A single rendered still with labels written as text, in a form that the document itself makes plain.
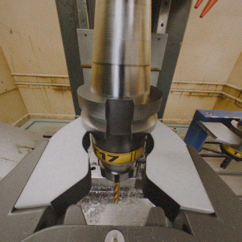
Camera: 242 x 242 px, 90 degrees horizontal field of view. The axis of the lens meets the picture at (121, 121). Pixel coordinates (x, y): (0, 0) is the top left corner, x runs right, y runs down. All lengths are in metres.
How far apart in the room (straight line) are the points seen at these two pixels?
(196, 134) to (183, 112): 1.16
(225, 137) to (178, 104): 1.16
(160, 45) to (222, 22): 0.70
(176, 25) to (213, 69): 0.70
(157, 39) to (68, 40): 0.49
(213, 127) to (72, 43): 0.79
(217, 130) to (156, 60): 0.59
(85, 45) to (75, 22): 0.12
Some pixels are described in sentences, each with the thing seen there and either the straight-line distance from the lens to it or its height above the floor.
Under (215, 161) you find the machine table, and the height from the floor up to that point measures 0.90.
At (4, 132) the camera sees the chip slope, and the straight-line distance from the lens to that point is 1.22.
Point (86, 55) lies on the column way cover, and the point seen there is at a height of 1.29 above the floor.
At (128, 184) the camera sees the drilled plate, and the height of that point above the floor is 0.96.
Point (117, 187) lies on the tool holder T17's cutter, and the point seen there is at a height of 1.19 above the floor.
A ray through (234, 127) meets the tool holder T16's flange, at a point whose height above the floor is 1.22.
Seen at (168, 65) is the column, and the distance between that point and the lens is 0.87.
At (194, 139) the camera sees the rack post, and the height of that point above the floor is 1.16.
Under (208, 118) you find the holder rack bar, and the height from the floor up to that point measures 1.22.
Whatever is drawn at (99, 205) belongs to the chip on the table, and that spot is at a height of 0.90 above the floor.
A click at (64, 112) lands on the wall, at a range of 1.47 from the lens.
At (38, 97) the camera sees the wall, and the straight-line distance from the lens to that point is 1.52.
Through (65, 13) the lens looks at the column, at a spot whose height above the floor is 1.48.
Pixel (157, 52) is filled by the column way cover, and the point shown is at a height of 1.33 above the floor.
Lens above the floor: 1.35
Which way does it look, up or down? 32 degrees down
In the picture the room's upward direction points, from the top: 3 degrees clockwise
